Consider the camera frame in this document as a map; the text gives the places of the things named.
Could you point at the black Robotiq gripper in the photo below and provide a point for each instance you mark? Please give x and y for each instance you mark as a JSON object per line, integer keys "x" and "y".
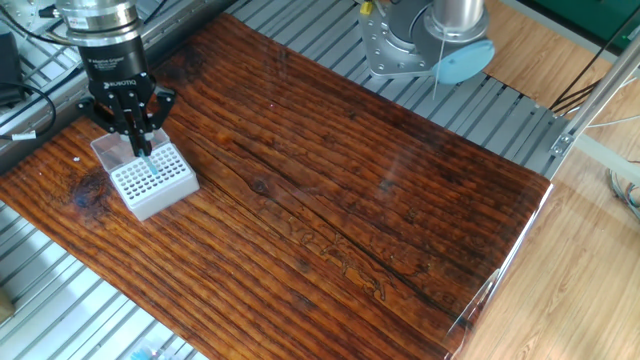
{"x": 117, "y": 65}

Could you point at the grey blue medium pipette tip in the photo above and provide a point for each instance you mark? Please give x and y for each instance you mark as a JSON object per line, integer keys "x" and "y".
{"x": 149, "y": 164}

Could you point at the clear plastic holder lid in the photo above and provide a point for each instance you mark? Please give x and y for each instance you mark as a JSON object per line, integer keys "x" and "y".
{"x": 107, "y": 150}

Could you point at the white pipette tip holder box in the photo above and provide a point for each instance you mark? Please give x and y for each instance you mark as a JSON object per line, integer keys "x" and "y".
{"x": 155, "y": 195}

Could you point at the black power adapter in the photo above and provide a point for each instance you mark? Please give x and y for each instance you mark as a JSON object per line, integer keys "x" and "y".
{"x": 10, "y": 70}

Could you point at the glossy brown wooden board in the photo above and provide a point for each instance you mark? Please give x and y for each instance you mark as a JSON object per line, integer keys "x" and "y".
{"x": 300, "y": 225}

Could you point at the yellow plastic piece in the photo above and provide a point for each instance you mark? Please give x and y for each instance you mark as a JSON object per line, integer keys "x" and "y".
{"x": 366, "y": 7}

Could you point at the silver metal pedestal with plate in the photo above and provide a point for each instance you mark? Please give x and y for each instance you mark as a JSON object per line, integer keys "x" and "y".
{"x": 25, "y": 12}

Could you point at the aluminium frame post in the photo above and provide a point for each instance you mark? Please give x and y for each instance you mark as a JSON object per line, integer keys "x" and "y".
{"x": 600, "y": 90}

